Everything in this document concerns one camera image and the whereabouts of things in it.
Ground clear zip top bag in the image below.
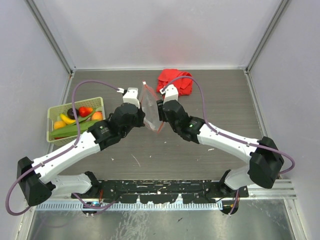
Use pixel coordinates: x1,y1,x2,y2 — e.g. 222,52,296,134
139,81,165,133

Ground green leafy vegetable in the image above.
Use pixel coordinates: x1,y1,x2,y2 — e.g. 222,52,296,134
51,110,98,137

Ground green plastic basket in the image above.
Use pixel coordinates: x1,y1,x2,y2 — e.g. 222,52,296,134
46,97,106,146

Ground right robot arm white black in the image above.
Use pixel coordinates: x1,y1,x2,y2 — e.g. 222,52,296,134
157,100,284,197

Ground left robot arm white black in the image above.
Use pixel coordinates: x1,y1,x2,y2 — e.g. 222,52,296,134
17,102,145,207

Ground red crumpled cloth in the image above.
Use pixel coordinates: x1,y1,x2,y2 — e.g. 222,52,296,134
156,68,193,96

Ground orange peach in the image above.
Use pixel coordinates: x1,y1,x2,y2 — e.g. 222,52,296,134
91,111,104,121

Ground red strawberry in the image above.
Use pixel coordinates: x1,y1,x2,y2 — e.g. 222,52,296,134
78,106,93,118

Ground dark purple plum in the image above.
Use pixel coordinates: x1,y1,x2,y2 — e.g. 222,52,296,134
67,108,79,120

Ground yellow banana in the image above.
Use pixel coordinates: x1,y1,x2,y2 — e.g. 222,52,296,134
59,113,76,125

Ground yellow orange fruit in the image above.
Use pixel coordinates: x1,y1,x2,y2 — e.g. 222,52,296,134
53,120,67,130

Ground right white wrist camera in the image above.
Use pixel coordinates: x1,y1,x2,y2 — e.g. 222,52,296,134
160,84,179,103

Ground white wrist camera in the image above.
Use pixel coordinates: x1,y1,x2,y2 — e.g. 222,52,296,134
160,84,179,103
116,87,141,109

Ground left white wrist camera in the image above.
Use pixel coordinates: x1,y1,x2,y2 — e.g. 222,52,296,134
116,87,141,109

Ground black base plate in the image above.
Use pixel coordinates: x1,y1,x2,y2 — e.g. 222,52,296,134
79,180,249,204

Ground slotted cable duct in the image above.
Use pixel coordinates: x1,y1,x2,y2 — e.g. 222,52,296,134
35,200,223,211

